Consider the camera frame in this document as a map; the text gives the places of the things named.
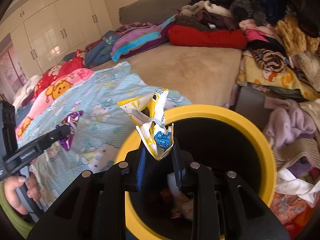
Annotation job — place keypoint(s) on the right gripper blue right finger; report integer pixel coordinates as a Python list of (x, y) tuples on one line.
[(178, 165)]

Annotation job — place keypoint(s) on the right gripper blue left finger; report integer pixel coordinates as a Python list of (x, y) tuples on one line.
[(140, 168)]

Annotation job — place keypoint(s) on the white orange plastic bag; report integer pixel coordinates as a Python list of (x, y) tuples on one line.
[(183, 206)]

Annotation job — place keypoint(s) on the yellow white snack wrapper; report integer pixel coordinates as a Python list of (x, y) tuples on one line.
[(147, 113)]

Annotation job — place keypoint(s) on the purple foil candy wrapper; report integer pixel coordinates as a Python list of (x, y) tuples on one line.
[(70, 120)]

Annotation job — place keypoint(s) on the green sleeve forearm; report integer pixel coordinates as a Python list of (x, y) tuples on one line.
[(22, 227)]

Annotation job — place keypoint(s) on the yellow rimmed black trash bin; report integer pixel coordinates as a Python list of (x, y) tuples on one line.
[(229, 173)]

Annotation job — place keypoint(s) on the person's left hand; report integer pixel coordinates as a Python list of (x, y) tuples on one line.
[(14, 182)]

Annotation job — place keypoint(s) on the light blue Hello Kitty blanket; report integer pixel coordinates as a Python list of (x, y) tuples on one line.
[(101, 129)]

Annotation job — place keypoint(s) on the pink yellow bear blanket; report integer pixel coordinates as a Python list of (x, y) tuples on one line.
[(50, 94)]

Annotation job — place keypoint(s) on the beige bed sheet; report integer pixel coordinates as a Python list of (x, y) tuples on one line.
[(201, 74)]

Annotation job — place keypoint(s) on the red floral quilt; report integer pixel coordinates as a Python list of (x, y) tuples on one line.
[(68, 64)]

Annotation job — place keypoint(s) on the lavender fleece garment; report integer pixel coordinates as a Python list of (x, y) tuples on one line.
[(286, 122)]

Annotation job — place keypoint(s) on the dark blue leaf quilt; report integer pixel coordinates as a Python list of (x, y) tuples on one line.
[(96, 53)]

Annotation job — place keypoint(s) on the purple blue striped blanket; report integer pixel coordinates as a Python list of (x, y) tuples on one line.
[(138, 40)]

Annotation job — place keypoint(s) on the yellow cartoon blanket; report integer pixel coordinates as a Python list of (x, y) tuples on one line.
[(249, 72)]

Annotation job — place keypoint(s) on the white glossy wardrobe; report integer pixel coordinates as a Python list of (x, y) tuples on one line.
[(42, 32)]

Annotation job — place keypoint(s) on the red folded cushion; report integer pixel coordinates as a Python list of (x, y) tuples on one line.
[(179, 35)]

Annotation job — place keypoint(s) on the cream satin curtain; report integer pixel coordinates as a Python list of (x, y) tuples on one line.
[(313, 109)]

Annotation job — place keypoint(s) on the grey upholstered headboard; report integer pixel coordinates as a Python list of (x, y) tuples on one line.
[(153, 11)]

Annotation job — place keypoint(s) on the pile of dark clothes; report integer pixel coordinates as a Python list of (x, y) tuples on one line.
[(225, 2)]

